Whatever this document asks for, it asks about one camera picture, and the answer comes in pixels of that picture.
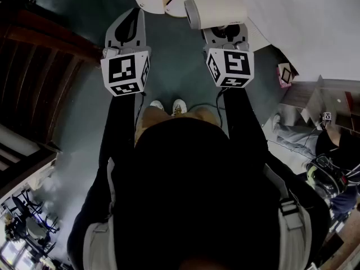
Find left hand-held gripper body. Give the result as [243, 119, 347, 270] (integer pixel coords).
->
[100, 45, 152, 97]

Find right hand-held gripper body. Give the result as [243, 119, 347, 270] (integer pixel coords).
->
[204, 42, 255, 88]

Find cream hair dryer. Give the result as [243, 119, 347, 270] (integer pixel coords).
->
[184, 0, 249, 30]

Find person's right forearm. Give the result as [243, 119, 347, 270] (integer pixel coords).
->
[223, 86, 271, 163]

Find person's left forearm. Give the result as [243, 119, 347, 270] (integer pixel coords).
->
[97, 90, 141, 174]

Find person's left white shoe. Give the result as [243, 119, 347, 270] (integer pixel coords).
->
[150, 100, 165, 113]

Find person's white shoe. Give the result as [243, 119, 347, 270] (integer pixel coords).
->
[171, 98, 188, 116]
[150, 100, 165, 113]

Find person's tan trouser legs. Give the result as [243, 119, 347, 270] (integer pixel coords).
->
[134, 105, 222, 147]

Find pink box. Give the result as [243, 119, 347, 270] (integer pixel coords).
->
[276, 62, 296, 88]

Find person's right white shoe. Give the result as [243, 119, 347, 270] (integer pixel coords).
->
[171, 98, 188, 116]

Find dark wooden staircase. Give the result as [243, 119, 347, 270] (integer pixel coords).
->
[0, 0, 104, 154]

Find brown wooden cabinet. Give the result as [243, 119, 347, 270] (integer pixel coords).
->
[280, 75, 360, 136]

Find person's black jacket torso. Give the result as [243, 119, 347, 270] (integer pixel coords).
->
[67, 116, 331, 270]

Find grey office chair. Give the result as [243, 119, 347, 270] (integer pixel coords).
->
[25, 215, 60, 248]

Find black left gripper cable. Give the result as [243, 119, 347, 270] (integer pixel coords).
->
[134, 91, 147, 132]

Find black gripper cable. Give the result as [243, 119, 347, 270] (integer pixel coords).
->
[187, 87, 227, 129]
[134, 91, 147, 132]

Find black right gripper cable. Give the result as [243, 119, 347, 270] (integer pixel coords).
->
[187, 87, 227, 129]

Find grey left shoulder strap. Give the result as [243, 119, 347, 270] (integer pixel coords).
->
[83, 156, 118, 270]

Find grey shoulder strap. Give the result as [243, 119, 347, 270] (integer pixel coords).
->
[263, 163, 313, 270]
[83, 156, 118, 270]

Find grey right shoulder strap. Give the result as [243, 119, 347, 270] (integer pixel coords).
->
[263, 163, 313, 270]

